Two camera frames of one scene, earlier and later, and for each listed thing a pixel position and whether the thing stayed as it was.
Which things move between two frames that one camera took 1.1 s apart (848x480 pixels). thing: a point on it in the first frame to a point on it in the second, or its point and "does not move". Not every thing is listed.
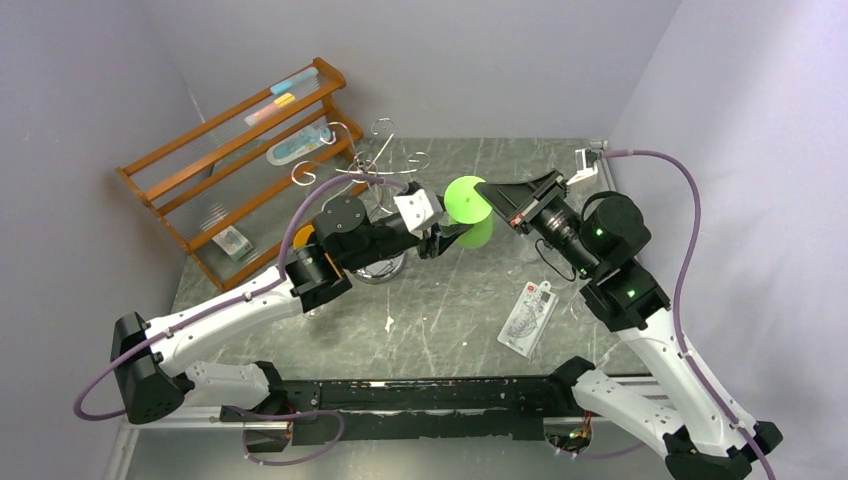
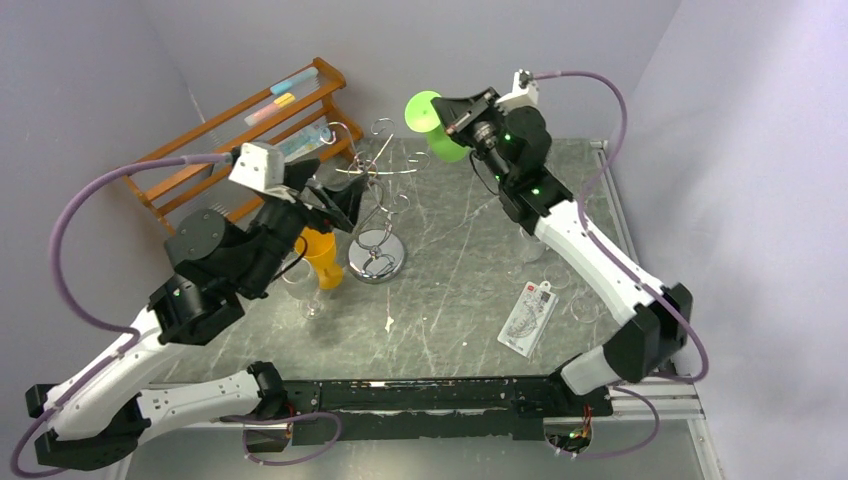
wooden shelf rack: (235, 192) does not move
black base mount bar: (347, 411) does not move
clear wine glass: (526, 249) does not move
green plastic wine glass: (465, 204) to (422, 116)
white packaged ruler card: (529, 317) does not move
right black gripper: (535, 204) to (460, 114)
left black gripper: (429, 248) to (343, 205)
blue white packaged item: (304, 141) does not move
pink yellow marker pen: (258, 115) does not move
